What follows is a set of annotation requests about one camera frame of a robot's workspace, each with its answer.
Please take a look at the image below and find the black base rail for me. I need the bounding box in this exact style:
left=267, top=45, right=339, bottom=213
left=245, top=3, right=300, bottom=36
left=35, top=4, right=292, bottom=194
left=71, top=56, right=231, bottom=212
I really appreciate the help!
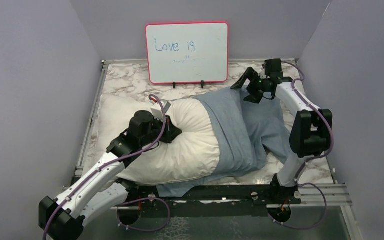
left=116, top=184, right=302, bottom=221

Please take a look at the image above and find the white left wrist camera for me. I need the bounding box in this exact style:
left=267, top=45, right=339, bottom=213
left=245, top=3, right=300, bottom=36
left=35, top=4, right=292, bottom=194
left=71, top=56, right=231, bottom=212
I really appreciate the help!
left=150, top=99, right=171, bottom=122

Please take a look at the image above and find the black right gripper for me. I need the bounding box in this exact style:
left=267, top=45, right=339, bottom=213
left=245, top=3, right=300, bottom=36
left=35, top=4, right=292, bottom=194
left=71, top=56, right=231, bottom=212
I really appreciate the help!
left=231, top=67, right=269, bottom=104

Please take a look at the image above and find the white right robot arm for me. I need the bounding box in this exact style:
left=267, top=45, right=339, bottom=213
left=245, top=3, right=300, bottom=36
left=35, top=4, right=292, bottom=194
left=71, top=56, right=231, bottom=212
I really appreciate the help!
left=230, top=58, right=334, bottom=204

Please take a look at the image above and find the blue pillowcase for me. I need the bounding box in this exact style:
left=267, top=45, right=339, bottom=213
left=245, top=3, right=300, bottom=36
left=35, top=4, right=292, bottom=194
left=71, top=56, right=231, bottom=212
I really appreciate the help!
left=157, top=87, right=298, bottom=197

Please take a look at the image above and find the red framed whiteboard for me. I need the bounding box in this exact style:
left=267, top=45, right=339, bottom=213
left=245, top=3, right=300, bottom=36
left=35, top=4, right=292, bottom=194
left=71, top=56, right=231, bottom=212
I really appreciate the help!
left=145, top=21, right=229, bottom=85

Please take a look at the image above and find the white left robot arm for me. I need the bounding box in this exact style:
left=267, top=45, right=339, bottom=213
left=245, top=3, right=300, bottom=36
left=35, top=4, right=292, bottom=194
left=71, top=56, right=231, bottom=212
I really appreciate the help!
left=38, top=110, right=182, bottom=240

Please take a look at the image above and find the white pillow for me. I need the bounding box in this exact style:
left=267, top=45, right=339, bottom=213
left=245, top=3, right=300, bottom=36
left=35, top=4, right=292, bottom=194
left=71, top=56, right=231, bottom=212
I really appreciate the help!
left=94, top=96, right=220, bottom=185

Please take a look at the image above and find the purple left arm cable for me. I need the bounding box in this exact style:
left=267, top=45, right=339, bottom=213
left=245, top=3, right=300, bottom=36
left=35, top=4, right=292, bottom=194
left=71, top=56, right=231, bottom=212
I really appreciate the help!
left=42, top=94, right=172, bottom=240

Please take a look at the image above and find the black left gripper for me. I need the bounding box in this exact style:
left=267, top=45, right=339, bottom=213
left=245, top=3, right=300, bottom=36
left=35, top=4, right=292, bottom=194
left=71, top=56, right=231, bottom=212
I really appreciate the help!
left=140, top=114, right=183, bottom=147

